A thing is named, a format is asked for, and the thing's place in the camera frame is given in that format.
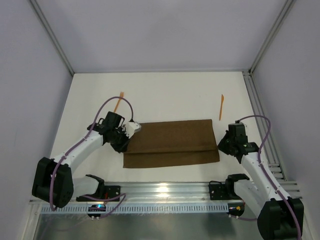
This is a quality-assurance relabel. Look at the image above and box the brown cloth napkin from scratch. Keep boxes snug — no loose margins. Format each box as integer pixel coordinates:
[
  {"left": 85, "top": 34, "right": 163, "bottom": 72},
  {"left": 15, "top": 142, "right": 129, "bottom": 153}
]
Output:
[{"left": 123, "top": 119, "right": 220, "bottom": 169}]

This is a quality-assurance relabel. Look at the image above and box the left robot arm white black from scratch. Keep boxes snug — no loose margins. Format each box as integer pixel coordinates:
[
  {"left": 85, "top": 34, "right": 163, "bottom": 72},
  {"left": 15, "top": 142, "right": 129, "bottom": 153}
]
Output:
[{"left": 31, "top": 111, "right": 141, "bottom": 210}]

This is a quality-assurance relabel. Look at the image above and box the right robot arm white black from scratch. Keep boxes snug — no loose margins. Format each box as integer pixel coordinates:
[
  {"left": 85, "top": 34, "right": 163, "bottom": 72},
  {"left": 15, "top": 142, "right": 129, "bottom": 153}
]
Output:
[{"left": 218, "top": 121, "right": 304, "bottom": 240}]

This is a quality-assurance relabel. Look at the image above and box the orange plastic fork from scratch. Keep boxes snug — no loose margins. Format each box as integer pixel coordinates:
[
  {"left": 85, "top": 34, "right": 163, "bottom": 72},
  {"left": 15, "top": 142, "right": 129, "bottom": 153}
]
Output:
[{"left": 113, "top": 91, "right": 124, "bottom": 113}]

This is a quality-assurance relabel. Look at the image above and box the orange plastic knife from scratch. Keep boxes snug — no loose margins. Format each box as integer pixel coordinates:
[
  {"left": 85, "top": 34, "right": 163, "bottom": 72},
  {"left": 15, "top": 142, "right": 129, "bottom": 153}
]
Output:
[{"left": 218, "top": 94, "right": 225, "bottom": 121}]

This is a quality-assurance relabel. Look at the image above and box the right small controller board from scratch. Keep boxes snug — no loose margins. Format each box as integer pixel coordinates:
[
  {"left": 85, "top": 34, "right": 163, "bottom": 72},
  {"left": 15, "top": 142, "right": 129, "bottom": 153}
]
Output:
[{"left": 227, "top": 204, "right": 245, "bottom": 220}]

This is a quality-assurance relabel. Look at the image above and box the small controller board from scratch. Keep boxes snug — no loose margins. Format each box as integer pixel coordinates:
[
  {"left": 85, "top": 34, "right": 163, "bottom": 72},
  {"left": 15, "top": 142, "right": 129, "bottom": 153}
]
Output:
[
  {"left": 227, "top": 204, "right": 245, "bottom": 220},
  {"left": 87, "top": 203, "right": 106, "bottom": 220}
]

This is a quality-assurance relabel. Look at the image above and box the left small controller board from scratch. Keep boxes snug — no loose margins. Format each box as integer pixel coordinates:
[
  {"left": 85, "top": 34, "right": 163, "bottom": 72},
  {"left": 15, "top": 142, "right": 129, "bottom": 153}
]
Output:
[{"left": 87, "top": 203, "right": 106, "bottom": 220}]

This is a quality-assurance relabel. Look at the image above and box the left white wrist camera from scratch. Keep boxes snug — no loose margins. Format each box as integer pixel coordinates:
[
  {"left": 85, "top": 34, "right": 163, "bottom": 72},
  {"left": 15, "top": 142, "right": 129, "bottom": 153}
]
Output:
[{"left": 124, "top": 121, "right": 142, "bottom": 139}]

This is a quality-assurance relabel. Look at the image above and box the aluminium right side rail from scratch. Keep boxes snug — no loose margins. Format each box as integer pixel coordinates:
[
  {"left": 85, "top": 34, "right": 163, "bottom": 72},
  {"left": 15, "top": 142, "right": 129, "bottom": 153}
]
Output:
[{"left": 242, "top": 70, "right": 286, "bottom": 181}]

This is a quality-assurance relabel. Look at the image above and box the aluminium rail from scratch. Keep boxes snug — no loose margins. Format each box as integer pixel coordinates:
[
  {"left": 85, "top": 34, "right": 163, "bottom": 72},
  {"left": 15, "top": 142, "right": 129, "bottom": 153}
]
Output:
[
  {"left": 29, "top": 181, "right": 303, "bottom": 203},
  {"left": 242, "top": 70, "right": 286, "bottom": 181}
]

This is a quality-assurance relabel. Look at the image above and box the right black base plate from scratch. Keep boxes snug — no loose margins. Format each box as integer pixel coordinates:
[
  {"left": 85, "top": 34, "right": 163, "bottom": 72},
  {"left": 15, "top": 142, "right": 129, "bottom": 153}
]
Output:
[{"left": 208, "top": 180, "right": 242, "bottom": 201}]

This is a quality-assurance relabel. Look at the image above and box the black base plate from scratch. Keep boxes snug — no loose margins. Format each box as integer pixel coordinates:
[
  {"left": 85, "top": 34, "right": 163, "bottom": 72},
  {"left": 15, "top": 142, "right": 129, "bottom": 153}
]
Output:
[
  {"left": 88, "top": 185, "right": 121, "bottom": 202},
  {"left": 208, "top": 180, "right": 242, "bottom": 201}
]

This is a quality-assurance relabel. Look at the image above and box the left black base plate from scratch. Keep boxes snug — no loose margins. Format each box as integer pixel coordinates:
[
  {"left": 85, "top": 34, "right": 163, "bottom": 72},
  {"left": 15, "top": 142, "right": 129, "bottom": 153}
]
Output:
[{"left": 88, "top": 185, "right": 121, "bottom": 202}]

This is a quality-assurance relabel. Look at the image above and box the aluminium front rail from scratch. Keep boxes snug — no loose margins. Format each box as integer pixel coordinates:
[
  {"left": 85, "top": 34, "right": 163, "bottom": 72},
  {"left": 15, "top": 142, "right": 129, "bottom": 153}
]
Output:
[{"left": 29, "top": 181, "right": 303, "bottom": 203}]

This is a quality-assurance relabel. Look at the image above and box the slotted grey cable duct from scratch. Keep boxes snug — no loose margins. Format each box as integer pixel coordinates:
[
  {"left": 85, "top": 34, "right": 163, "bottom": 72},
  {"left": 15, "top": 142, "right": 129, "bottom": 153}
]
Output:
[{"left": 40, "top": 202, "right": 228, "bottom": 214}]

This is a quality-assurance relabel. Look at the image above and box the left aluminium corner post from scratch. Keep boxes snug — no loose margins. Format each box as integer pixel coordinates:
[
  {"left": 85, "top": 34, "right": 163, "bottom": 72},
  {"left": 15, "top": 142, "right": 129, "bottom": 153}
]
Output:
[{"left": 28, "top": 0, "right": 75, "bottom": 77}]

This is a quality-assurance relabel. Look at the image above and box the aluminium corner post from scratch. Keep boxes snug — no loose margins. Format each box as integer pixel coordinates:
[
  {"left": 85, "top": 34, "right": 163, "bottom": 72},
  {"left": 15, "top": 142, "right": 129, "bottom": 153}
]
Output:
[
  {"left": 28, "top": 0, "right": 75, "bottom": 77},
  {"left": 248, "top": 0, "right": 297, "bottom": 75}
]

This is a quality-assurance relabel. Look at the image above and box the right aluminium corner post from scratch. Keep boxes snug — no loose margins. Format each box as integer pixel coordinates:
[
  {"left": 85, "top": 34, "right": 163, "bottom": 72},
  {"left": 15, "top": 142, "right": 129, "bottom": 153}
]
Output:
[{"left": 248, "top": 0, "right": 297, "bottom": 75}]

